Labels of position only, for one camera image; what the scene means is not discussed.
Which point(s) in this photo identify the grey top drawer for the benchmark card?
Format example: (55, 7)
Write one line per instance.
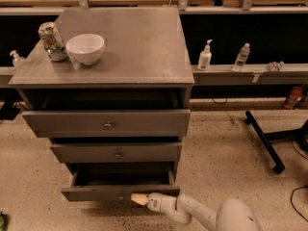
(94, 124)

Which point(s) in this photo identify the grey metal ledge rail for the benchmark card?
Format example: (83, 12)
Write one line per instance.
(251, 74)

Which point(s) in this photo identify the grey bottom drawer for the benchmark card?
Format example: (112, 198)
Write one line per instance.
(117, 181)

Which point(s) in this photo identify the white pump lotion bottle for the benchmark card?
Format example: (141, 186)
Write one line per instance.
(205, 56)

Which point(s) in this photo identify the clear plastic water bottle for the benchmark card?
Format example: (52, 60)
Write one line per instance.
(241, 58)

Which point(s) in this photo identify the white ceramic bowl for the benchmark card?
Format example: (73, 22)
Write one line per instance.
(86, 49)

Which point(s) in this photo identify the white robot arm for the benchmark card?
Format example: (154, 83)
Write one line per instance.
(232, 214)

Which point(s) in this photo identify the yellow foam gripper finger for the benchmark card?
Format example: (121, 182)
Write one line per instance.
(140, 198)

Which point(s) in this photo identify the clear pump sanitizer bottle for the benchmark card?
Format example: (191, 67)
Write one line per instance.
(17, 59)

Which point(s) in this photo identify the grey drawer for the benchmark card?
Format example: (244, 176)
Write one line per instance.
(94, 124)
(117, 181)
(117, 152)

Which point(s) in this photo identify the black stand base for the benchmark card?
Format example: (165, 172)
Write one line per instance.
(300, 135)

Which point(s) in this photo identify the crumpled plastic wrapper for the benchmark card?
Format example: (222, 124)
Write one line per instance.
(275, 66)

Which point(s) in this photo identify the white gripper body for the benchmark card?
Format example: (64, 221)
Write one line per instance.
(155, 202)

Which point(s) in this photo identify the orange spray can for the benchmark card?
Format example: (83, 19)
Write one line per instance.
(292, 97)

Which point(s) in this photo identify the grey wooden drawer cabinet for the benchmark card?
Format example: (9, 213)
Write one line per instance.
(145, 66)

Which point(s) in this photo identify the green label drink can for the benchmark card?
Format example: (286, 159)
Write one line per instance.
(52, 41)

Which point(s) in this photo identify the grey middle drawer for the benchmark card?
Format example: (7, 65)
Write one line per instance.
(117, 152)

